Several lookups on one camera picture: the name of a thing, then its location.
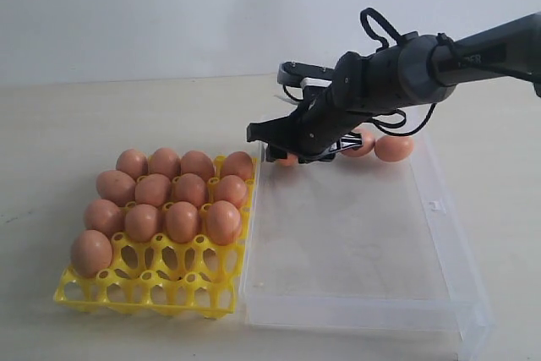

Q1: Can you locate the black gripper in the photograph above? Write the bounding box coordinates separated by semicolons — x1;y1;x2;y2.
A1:
246;81;374;163

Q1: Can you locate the brown egg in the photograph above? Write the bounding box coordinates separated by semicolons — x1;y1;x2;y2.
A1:
134;173;172;207
165;201;201;243
374;135;414;162
172;173;209;208
342;127;376;158
220;150;254;181
96;170;136;206
84;199;124;238
276;154;298;167
213;175;249;209
180;150;216;182
124;204;162;243
70;229;113;278
148;147;181;180
206;200;242;245

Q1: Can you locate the brown egg tray corner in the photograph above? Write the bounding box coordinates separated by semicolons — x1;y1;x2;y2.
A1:
116;149;148;180

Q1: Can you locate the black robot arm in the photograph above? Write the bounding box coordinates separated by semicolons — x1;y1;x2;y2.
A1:
246;8;540;163

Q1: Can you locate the clear plastic box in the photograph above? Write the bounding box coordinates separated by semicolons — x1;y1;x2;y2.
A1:
239;133;494;360

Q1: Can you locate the yellow plastic egg tray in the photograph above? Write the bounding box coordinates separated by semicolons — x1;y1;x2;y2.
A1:
53;157;260;319

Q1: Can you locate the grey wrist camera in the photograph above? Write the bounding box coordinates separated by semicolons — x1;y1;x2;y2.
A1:
276;61;334;88

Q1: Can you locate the black camera cable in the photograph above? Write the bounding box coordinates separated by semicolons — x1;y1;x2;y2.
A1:
358;8;439;136

